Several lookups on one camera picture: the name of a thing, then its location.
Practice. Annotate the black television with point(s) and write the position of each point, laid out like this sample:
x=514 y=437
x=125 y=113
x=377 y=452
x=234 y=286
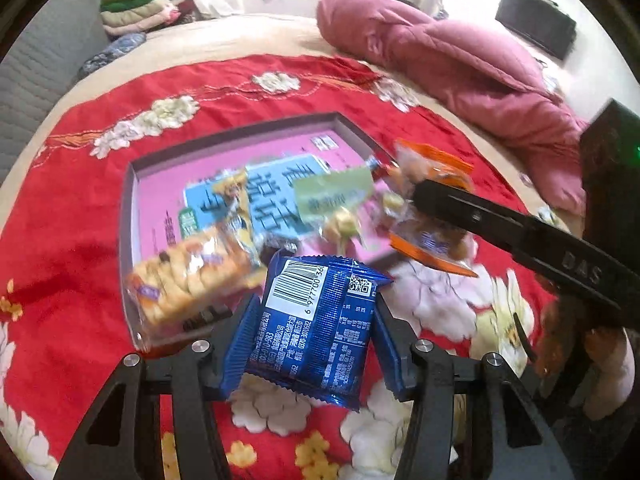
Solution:
x=537 y=22

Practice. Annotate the pink quilt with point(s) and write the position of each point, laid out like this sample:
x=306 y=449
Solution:
x=450 y=60

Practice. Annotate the orange snack packet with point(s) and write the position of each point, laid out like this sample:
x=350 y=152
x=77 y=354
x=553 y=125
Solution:
x=440 y=160

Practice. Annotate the yellow cartoon snack packet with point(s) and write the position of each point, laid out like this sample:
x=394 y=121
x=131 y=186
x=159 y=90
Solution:
x=232 y=200

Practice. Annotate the grey shallow cardboard box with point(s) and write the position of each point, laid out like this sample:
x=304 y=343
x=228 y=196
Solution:
x=129 y=220

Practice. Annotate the clear bread packet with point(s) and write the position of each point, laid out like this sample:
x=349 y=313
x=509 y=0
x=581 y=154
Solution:
x=190 y=280

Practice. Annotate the stack of folded clothes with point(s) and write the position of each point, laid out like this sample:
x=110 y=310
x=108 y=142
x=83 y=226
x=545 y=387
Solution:
x=140 y=10

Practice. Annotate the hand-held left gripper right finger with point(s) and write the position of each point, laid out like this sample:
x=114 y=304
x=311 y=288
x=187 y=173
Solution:
x=387 y=350

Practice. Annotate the blue snack packet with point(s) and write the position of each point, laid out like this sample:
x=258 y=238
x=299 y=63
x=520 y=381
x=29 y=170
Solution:
x=310 y=330

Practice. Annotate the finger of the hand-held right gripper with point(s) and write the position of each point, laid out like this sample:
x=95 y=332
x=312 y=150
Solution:
x=465 y=210

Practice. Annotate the pale green snack packet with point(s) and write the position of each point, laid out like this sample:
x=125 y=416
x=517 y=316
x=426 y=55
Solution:
x=335 y=187

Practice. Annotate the pink book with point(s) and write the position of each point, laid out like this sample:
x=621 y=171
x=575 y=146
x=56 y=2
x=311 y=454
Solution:
x=165 y=200

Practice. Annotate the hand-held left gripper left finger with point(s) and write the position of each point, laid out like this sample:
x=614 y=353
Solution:
x=242 y=340

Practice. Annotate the blue floral cloth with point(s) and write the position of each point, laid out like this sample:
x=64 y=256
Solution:
x=112 y=52

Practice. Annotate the person's right hand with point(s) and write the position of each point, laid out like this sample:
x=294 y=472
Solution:
x=612 y=375

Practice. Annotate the red floral blanket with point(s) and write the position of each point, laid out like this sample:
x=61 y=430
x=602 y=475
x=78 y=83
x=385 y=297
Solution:
x=75 y=160

